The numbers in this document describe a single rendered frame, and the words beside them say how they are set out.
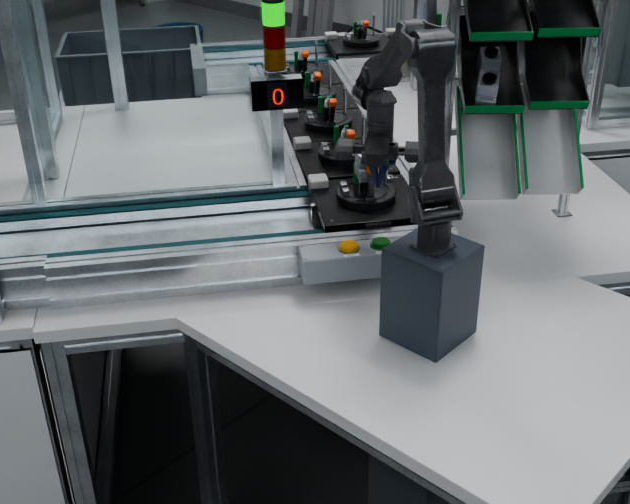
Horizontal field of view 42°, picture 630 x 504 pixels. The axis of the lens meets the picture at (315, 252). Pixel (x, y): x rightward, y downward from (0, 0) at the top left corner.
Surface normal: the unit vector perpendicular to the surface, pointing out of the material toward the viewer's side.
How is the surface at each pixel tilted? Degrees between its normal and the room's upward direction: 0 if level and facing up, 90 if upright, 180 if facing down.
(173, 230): 0
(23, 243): 0
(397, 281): 90
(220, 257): 90
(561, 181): 45
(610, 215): 0
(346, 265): 90
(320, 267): 90
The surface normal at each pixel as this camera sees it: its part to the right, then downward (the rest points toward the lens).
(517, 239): -0.01, -0.87
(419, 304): -0.68, 0.37
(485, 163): -0.01, -0.27
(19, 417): 0.17, 0.48
